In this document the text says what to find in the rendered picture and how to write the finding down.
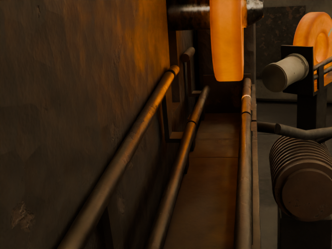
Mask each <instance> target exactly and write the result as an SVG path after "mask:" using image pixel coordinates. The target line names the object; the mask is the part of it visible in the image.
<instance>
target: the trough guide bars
mask: <svg viewBox="0 0 332 249"><path fill-rule="evenodd" d="M331 62H332V56H330V57H329V58H327V59H325V60H323V61H321V62H319V63H317V64H316V65H314V71H317V73H315V74H314V80H317V89H318V90H319V93H320V92H322V91H323V90H324V75H325V74H327V73H328V72H330V71H332V64H331V65H330V66H328V67H326V68H324V66H325V65H327V64H329V63H331Z"/></svg>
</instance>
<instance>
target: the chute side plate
mask: <svg viewBox="0 0 332 249"><path fill-rule="evenodd" d="M251 105H252V116H251V122H252V137H251V193H252V245H253V249H261V231H260V203H259V174H258V145H257V117H256V95H255V84H252V91H251Z"/></svg>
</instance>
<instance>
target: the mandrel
mask: <svg viewBox="0 0 332 249"><path fill-rule="evenodd" d="M166 13H167V29H168V31H187V30H207V29H210V5H209V0H166ZM262 18H263V0H242V28H247V27H249V26H251V25H253V24H254V23H256V22H258V21H259V20H261V19H262Z"/></svg>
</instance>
